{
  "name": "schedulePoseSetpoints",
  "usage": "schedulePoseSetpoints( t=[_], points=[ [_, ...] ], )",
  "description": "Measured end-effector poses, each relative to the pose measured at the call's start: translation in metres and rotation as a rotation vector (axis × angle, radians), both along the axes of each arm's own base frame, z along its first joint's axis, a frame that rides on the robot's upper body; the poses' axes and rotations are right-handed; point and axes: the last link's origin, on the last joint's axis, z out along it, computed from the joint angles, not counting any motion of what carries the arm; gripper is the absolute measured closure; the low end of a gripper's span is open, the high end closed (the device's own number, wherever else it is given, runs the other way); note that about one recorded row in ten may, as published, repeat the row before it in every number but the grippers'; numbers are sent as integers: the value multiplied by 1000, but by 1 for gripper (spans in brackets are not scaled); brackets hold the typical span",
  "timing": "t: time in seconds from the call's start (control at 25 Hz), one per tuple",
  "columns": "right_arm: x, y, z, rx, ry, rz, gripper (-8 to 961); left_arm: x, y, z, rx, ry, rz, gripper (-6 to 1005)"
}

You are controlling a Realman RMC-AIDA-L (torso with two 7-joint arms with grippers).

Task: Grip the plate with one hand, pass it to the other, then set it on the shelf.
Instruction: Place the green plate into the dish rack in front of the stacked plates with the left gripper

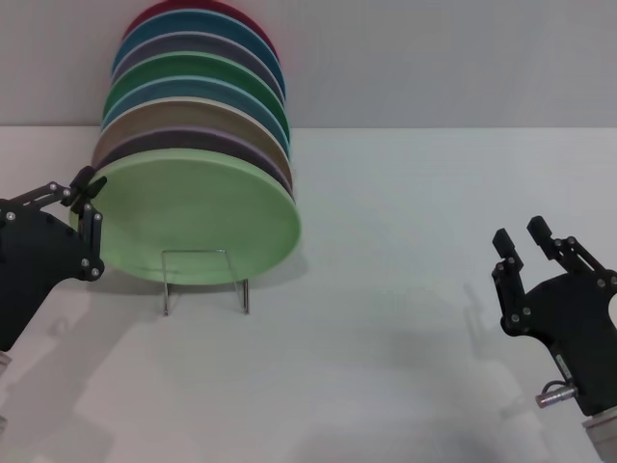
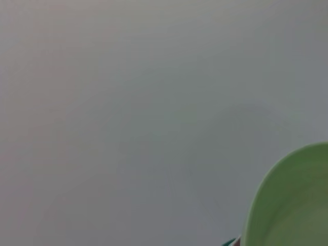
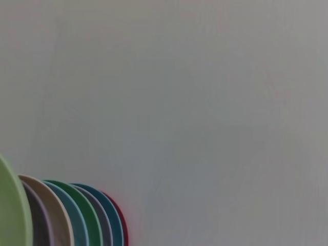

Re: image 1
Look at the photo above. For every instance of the clear plate rack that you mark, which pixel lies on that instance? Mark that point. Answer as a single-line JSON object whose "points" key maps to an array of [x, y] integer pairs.
{"points": [[166, 299]]}

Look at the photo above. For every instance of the dark teal plate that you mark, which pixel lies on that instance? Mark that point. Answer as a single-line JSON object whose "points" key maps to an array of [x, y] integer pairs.
{"points": [[193, 24]]}

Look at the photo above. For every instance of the tan beige plate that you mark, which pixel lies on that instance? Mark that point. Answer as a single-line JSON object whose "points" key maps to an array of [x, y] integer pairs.
{"points": [[193, 113]]}

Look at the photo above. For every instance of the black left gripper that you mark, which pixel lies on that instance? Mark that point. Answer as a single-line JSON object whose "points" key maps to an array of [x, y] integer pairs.
{"points": [[34, 260]]}

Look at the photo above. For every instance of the dark green plate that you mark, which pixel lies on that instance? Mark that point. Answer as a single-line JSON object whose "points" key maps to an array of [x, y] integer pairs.
{"points": [[193, 65]]}

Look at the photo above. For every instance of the grey purple plate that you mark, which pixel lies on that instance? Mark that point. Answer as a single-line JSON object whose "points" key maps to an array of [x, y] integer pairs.
{"points": [[193, 44]]}

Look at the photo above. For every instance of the light green plate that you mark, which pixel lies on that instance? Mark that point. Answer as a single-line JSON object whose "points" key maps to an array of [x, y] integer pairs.
{"points": [[193, 217]]}

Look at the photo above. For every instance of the red plate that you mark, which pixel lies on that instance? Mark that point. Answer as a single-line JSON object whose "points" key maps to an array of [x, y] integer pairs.
{"points": [[137, 21]]}

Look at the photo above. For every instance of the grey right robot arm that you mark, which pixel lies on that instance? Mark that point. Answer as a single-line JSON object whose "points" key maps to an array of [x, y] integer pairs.
{"points": [[605, 434]]}

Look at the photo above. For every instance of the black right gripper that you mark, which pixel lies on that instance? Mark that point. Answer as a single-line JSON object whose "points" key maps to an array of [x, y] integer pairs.
{"points": [[578, 333]]}

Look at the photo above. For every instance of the light blue plate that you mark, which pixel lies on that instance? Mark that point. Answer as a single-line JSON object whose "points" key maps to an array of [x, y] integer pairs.
{"points": [[193, 89]]}

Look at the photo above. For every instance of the lavender plate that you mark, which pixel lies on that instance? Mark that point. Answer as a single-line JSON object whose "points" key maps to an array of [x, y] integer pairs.
{"points": [[193, 140]]}

